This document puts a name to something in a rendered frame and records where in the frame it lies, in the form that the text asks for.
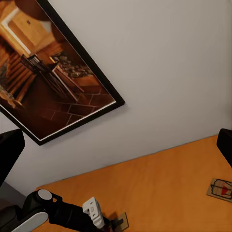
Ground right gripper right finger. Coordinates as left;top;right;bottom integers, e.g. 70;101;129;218
217;128;232;167

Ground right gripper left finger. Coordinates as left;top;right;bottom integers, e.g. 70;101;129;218
0;128;25;187

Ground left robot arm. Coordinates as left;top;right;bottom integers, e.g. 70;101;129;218
0;189;110;232

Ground mousetrap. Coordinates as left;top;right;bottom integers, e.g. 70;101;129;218
206;178;232;203
100;212;129;232

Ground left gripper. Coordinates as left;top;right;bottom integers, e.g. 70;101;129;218
64;204;110;232

